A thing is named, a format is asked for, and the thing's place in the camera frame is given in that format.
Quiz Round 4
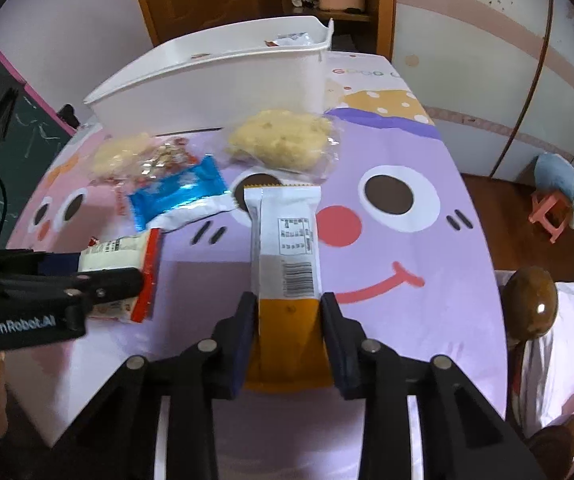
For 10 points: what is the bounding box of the pink plastic stool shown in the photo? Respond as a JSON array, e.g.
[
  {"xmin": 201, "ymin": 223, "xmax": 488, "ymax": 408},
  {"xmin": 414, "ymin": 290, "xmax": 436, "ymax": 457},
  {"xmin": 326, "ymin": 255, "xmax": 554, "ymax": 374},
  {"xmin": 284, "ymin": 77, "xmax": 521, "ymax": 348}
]
[{"xmin": 529, "ymin": 192, "xmax": 574, "ymax": 244}]

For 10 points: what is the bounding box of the round wooden bedpost knob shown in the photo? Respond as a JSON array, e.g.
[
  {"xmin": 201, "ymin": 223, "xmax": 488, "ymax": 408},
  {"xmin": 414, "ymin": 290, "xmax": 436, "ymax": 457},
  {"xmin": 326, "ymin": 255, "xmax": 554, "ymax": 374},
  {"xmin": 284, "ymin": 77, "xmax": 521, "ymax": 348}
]
[{"xmin": 501, "ymin": 265, "xmax": 559, "ymax": 344}]

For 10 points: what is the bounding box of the pink framed chalkboard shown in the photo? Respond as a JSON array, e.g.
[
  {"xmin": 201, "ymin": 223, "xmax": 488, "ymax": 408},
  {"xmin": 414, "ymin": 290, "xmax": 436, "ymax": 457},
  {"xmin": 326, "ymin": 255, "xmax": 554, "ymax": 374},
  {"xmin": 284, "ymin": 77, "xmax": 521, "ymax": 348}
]
[{"xmin": 0, "ymin": 42, "xmax": 81, "ymax": 252}]

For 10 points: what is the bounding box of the white plastic bin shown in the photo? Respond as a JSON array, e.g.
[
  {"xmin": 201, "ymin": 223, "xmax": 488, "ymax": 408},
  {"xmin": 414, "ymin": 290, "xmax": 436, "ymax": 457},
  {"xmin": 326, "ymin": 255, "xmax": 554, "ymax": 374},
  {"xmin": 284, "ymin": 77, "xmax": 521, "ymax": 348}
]
[{"xmin": 83, "ymin": 15, "xmax": 336, "ymax": 136}]

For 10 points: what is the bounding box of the clear packet with text label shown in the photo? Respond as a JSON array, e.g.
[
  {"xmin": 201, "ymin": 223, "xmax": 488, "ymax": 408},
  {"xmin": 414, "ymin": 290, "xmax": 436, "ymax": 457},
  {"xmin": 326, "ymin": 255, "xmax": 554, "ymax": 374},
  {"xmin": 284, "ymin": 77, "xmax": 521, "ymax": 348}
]
[{"xmin": 264, "ymin": 31, "xmax": 311, "ymax": 50}]

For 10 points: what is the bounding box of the red label snack packet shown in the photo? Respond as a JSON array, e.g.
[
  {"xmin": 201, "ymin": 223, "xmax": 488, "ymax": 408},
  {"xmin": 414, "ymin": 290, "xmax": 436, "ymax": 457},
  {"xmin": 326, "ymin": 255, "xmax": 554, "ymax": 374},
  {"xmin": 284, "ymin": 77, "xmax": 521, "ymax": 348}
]
[{"xmin": 78, "ymin": 228, "xmax": 164, "ymax": 324}]

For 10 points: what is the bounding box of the black chalkboard knob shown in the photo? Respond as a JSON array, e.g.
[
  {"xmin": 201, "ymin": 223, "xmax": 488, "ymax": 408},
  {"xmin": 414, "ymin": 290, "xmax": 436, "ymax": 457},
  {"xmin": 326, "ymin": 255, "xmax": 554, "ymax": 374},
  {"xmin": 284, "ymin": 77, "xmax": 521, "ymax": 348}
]
[{"xmin": 59, "ymin": 103, "xmax": 81, "ymax": 129}]

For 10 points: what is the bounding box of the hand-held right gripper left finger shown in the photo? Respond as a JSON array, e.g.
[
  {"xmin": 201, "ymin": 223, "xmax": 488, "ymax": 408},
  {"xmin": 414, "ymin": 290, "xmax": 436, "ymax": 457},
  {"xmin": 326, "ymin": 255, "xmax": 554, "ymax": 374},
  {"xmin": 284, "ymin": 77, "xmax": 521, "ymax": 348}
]
[{"xmin": 57, "ymin": 291, "xmax": 258, "ymax": 480}]

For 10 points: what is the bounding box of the wooden corner shelf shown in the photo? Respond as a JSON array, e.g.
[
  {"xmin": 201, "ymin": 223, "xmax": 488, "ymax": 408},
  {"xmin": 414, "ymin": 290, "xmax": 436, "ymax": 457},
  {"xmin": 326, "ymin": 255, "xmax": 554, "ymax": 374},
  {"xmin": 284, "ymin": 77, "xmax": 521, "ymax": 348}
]
[{"xmin": 281, "ymin": 0, "xmax": 398, "ymax": 57}]

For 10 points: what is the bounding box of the white pillow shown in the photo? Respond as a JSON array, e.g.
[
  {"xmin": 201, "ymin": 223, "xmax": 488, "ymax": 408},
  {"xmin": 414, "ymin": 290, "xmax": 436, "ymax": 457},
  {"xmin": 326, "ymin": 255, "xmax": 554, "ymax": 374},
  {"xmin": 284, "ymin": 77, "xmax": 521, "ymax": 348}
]
[{"xmin": 496, "ymin": 270, "xmax": 574, "ymax": 437}]

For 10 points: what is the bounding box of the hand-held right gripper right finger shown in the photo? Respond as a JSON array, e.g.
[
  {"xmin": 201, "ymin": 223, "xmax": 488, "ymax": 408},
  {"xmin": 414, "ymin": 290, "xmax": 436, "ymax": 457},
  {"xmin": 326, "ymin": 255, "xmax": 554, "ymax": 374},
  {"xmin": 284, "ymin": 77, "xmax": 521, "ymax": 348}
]
[{"xmin": 319, "ymin": 292, "xmax": 542, "ymax": 480}]

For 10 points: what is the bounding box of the blue plush toy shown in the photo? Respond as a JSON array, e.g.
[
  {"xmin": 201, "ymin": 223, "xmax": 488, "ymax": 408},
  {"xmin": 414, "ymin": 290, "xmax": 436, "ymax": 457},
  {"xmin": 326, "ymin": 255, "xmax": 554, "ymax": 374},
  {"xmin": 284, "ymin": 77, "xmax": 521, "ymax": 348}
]
[{"xmin": 534, "ymin": 152, "xmax": 574, "ymax": 232}]

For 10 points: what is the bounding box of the yellow cake packet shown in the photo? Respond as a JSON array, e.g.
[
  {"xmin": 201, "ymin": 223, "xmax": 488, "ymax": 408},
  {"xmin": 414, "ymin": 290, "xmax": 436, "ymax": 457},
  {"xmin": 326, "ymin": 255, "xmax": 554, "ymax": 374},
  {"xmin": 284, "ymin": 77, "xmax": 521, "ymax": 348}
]
[{"xmin": 222, "ymin": 108, "xmax": 342, "ymax": 184}]

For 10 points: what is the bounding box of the blue snack packet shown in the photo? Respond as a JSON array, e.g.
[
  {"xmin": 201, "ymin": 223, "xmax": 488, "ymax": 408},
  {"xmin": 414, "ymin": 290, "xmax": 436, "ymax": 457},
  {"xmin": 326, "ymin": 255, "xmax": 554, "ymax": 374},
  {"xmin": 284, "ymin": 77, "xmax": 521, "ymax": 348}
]
[{"xmin": 129, "ymin": 155, "xmax": 238, "ymax": 234}]

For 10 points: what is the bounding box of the floral wardrobe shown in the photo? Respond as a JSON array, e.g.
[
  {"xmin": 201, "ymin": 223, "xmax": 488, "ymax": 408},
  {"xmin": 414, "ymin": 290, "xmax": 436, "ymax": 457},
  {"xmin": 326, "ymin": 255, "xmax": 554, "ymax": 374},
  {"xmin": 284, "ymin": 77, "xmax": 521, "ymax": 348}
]
[{"xmin": 392, "ymin": 0, "xmax": 574, "ymax": 182}]

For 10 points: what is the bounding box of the cartoon printed tablecloth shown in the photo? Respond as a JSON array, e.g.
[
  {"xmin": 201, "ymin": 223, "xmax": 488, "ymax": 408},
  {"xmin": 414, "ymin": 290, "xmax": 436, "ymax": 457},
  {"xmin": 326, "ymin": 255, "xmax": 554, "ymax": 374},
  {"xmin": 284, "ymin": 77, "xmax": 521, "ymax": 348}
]
[{"xmin": 4, "ymin": 50, "xmax": 510, "ymax": 442}]

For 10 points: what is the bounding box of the brown wooden bed rail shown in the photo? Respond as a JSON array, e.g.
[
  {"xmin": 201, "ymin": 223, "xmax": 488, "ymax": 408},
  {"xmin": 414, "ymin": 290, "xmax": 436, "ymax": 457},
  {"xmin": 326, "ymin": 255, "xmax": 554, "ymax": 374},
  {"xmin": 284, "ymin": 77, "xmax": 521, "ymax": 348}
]
[{"xmin": 526, "ymin": 413, "xmax": 574, "ymax": 467}]

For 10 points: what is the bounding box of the white and orange snack packet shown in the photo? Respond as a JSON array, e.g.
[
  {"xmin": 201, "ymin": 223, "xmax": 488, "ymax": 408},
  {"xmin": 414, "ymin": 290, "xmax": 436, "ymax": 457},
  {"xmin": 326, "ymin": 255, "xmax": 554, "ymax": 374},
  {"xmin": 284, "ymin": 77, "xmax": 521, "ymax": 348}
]
[{"xmin": 243, "ymin": 184, "xmax": 336, "ymax": 391}]

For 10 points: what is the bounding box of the clear nut mix packet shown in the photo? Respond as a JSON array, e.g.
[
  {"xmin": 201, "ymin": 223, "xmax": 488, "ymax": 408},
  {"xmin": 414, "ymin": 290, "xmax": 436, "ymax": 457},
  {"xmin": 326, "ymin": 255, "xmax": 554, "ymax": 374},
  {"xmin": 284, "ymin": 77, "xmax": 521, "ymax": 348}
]
[{"xmin": 136, "ymin": 141, "xmax": 203, "ymax": 187}]

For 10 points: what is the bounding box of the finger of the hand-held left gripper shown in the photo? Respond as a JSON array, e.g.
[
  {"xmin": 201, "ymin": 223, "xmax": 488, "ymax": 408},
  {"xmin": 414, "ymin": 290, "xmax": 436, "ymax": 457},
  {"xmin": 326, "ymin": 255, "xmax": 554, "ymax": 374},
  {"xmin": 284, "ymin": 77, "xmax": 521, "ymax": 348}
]
[
  {"xmin": 0, "ymin": 250, "xmax": 81, "ymax": 281},
  {"xmin": 0, "ymin": 267, "xmax": 144, "ymax": 311}
]

